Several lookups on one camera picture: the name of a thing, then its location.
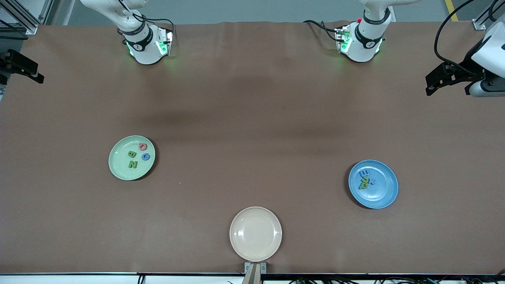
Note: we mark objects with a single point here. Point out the blue letter G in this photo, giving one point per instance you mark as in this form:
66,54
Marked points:
143,157

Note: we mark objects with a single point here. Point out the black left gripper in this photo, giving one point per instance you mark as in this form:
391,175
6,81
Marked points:
468,63

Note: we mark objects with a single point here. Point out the brown table cover mat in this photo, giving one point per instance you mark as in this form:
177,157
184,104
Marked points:
252,79

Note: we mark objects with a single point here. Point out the green letter B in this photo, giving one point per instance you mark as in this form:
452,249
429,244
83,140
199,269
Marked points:
131,154

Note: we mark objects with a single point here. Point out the green letter u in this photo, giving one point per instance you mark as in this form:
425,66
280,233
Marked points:
364,173

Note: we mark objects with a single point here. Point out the green plate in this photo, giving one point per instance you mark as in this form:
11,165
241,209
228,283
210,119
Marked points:
122,165

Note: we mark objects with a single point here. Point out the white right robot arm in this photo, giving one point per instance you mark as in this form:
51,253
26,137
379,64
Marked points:
144,49

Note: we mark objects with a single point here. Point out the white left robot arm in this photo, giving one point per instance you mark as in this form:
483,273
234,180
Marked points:
365,43

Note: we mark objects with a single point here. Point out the green letter N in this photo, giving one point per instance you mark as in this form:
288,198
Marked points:
132,164

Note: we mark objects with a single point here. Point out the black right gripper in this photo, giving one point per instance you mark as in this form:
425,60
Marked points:
4,63

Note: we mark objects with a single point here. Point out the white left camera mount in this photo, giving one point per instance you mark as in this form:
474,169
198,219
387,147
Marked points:
493,51

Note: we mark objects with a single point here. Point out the blue plate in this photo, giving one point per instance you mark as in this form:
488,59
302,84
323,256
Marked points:
382,197

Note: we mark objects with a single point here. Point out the white table edge rail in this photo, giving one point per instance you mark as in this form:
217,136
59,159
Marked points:
79,281

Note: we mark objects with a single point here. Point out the green letter p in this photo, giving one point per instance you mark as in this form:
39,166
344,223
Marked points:
360,186

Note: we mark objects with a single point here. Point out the red letter Q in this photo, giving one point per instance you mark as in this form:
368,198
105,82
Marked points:
141,145

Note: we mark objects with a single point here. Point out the metal camera stand bracket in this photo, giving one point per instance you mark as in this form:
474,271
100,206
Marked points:
248,268

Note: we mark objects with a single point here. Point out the aluminium frame post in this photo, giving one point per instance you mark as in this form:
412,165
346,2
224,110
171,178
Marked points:
31,28
479,24

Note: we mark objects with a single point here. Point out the beige plate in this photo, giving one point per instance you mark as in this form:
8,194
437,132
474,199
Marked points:
255,234

